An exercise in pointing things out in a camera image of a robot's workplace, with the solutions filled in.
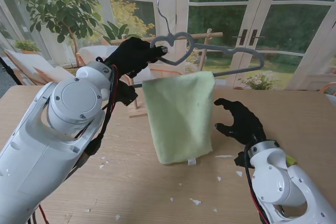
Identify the light green square towel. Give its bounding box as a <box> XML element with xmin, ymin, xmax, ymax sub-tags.
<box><xmin>141</xmin><ymin>71</ymin><xmax>216</xmax><ymax>166</ymax></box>

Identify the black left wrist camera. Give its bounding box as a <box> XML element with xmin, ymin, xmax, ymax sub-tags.
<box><xmin>118</xmin><ymin>81</ymin><xmax>139</xmax><ymax>107</ymax></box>

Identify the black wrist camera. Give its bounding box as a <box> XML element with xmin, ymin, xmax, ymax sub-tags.
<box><xmin>234</xmin><ymin>151</ymin><xmax>247</xmax><ymax>167</ymax></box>
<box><xmin>118</xmin><ymin>81</ymin><xmax>139</xmax><ymax>107</ymax></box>

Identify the printed garden room backdrop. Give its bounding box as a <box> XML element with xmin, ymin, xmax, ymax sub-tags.
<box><xmin>0</xmin><ymin>0</ymin><xmax>336</xmax><ymax>91</ymax></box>

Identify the black tripod leg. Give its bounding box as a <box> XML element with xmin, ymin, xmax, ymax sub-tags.
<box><xmin>0</xmin><ymin>56</ymin><xmax>23</xmax><ymax>86</ymax></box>

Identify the wooden hanging rack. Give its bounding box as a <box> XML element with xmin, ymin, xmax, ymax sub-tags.
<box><xmin>110</xmin><ymin>28</ymin><xmax>224</xmax><ymax>119</ymax></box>

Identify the grey heart clothes hanger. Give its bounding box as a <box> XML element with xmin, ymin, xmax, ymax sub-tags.
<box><xmin>131</xmin><ymin>0</ymin><xmax>265</xmax><ymax>88</ymax></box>

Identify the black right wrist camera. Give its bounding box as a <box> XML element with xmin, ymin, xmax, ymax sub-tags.
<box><xmin>234</xmin><ymin>151</ymin><xmax>247</xmax><ymax>167</ymax></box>

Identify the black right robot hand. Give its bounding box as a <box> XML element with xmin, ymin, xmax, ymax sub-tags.
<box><xmin>214</xmin><ymin>98</ymin><xmax>267</xmax><ymax>145</ymax></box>

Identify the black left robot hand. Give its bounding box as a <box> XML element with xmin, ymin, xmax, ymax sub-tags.
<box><xmin>103</xmin><ymin>37</ymin><xmax>169</xmax><ymax>79</ymax></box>

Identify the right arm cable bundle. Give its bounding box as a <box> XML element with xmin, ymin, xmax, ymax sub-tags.
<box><xmin>243</xmin><ymin>142</ymin><xmax>268</xmax><ymax>224</ymax></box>

